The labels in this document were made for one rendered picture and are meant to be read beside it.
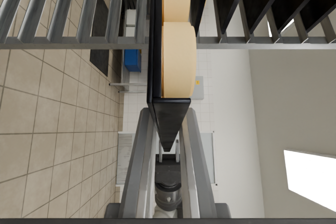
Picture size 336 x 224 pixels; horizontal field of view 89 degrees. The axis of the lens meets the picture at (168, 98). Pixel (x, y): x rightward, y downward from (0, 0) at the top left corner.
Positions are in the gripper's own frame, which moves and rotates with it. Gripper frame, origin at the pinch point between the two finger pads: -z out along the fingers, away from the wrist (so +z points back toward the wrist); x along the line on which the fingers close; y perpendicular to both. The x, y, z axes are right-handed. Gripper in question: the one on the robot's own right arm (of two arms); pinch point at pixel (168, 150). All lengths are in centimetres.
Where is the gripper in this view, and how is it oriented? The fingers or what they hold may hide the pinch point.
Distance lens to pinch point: 52.4
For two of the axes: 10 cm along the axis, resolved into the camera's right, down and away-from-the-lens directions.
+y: 0.1, 2.8, -9.6
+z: 0.0, 9.6, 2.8
